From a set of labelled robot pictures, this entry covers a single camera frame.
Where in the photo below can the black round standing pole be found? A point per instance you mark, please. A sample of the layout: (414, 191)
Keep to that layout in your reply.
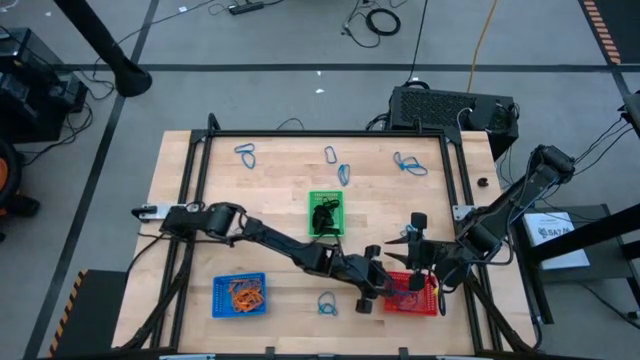
(132, 80)

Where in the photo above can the green plastic basket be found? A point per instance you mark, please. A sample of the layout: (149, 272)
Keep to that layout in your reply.
(314, 200)

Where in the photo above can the red plastic basket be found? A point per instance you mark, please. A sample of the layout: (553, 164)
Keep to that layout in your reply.
(430, 305)

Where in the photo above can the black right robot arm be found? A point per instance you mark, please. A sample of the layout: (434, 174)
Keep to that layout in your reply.
(515, 200)

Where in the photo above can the black rubber band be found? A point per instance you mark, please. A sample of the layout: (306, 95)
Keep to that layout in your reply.
(327, 231)
(330, 217)
(322, 201)
(320, 216)

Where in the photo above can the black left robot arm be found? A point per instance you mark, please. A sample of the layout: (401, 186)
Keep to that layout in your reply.
(280, 242)

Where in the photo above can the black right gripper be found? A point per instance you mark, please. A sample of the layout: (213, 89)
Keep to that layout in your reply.
(420, 255)

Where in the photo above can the small black knob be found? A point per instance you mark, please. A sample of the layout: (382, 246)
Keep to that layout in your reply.
(483, 182)

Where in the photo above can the black aluminium table frame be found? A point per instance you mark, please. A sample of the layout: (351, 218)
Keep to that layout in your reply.
(325, 133)

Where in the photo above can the black power strip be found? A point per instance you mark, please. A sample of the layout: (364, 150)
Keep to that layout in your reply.
(246, 8)

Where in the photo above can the white printed sign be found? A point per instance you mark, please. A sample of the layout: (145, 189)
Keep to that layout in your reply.
(565, 250)

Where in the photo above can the black hazard-striped floor mat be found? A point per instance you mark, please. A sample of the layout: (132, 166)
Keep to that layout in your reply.
(625, 30)
(95, 315)

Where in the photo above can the blue plastic basket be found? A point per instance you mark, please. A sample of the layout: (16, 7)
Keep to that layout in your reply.
(220, 300)

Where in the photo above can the silver mounting bracket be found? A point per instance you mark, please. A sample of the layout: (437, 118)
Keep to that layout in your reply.
(150, 212)
(460, 214)

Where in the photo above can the black side stand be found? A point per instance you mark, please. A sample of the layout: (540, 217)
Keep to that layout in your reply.
(600, 250)

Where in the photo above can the black perforated computer case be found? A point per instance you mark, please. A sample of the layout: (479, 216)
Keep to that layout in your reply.
(430, 107)

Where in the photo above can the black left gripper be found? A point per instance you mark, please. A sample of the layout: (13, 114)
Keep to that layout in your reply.
(367, 277)

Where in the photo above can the black equipment cart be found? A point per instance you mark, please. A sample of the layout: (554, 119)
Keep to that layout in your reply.
(30, 90)

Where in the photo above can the silver aluminium extrusion bar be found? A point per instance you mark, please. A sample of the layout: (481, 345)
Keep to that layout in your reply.
(187, 357)
(457, 357)

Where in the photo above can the orange black wheeled machine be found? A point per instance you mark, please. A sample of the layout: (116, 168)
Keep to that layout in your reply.
(7, 175)

